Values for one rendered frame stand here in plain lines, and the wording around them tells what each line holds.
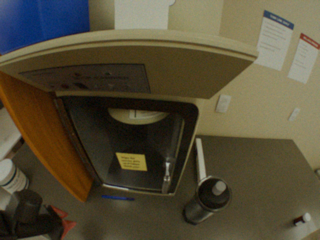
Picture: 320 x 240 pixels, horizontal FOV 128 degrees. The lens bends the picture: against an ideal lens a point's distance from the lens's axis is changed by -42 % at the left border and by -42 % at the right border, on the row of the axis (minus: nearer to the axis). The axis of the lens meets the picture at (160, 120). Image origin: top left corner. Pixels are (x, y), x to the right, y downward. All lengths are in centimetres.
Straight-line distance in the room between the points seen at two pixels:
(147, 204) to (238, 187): 43
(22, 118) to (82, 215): 44
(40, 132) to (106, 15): 30
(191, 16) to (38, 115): 37
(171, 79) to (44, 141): 34
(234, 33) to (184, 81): 58
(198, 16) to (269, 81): 72
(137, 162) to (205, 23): 35
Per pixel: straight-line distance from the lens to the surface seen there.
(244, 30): 74
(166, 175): 35
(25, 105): 36
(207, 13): 23
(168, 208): 60
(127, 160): 38
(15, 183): 81
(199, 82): 16
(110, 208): 61
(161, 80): 16
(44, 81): 25
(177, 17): 22
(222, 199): 39
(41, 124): 39
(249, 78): 81
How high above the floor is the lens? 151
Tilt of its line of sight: 38 degrees down
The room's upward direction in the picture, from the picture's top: 4 degrees clockwise
